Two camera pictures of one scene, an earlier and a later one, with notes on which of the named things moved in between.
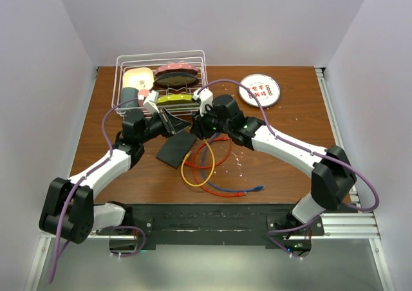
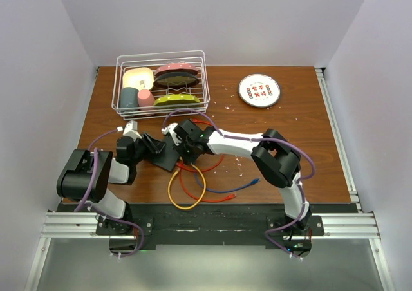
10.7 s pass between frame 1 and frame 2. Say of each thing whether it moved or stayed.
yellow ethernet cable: moved
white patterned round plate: stayed
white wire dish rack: stayed
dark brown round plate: stayed
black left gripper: moved
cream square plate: stayed
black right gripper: moved
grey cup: stayed
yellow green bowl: stayed
